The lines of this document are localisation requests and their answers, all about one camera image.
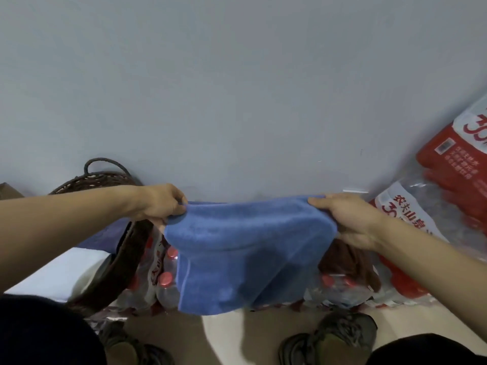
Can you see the person's right hand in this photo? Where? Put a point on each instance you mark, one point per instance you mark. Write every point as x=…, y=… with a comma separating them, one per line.
x=354, y=220

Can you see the person's left hand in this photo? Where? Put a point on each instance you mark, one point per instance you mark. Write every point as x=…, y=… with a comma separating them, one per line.
x=159, y=203

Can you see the brown towel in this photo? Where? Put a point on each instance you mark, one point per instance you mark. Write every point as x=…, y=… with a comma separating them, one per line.
x=342, y=262

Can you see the dark grey towel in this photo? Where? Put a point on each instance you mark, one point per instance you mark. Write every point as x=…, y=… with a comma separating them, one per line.
x=106, y=235

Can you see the dark brown wicker basket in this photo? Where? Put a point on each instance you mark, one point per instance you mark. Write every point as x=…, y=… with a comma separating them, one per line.
x=121, y=262

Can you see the light blue towel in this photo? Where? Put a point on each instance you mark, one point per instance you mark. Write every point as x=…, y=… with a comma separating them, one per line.
x=243, y=254

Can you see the cream towel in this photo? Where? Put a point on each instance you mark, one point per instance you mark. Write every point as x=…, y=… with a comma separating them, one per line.
x=49, y=273

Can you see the person's right forearm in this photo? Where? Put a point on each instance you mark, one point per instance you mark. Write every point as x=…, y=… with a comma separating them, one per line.
x=437, y=269

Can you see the person's left forearm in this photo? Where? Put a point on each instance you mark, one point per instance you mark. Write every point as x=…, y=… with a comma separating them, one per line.
x=57, y=231

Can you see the person's right grey shoe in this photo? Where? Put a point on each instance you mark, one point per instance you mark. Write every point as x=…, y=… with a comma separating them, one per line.
x=342, y=330

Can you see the person's grey shoe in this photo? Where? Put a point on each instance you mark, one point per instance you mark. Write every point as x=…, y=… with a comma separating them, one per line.
x=342, y=330
x=129, y=345

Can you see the person's left grey shoe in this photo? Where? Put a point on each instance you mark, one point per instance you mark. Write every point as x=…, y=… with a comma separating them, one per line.
x=129, y=345

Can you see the brown paper bag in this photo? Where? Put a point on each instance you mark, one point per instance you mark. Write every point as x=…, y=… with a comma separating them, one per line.
x=9, y=191

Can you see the white wall socket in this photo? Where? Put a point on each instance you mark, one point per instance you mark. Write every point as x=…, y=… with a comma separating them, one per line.
x=355, y=191

